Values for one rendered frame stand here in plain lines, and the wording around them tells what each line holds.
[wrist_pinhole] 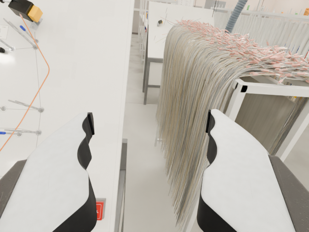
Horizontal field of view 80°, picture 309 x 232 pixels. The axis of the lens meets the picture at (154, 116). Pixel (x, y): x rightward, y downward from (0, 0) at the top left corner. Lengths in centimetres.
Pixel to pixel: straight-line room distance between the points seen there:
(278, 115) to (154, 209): 136
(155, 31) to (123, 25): 272
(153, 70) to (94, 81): 262
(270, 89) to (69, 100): 68
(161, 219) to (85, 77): 151
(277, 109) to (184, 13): 298
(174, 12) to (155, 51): 84
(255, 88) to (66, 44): 66
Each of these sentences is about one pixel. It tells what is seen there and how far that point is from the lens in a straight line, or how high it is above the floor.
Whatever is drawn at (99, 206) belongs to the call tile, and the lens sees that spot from 62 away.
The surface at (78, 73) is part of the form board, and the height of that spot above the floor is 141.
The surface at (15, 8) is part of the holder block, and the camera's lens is 74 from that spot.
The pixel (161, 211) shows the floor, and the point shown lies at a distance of 194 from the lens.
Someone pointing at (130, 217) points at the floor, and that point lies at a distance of 189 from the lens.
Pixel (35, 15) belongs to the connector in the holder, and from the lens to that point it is 72.
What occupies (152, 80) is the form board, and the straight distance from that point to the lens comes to 331.
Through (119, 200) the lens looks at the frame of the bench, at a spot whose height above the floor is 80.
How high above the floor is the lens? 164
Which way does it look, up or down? 31 degrees down
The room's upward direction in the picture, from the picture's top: 8 degrees clockwise
